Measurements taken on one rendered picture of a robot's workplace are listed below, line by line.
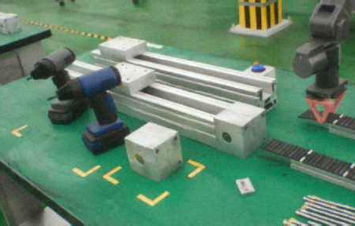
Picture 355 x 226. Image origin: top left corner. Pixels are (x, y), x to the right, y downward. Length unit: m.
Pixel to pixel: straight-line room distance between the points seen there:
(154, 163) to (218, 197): 0.17
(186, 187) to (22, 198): 1.08
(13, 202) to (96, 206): 0.97
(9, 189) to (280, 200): 1.26
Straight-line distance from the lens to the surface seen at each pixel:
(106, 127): 1.17
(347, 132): 1.16
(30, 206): 1.99
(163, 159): 1.01
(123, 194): 1.01
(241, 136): 1.03
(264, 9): 4.39
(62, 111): 1.37
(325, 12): 1.08
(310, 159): 1.01
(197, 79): 1.33
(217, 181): 1.00
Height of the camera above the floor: 1.38
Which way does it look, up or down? 27 degrees down
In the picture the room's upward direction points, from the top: 9 degrees counter-clockwise
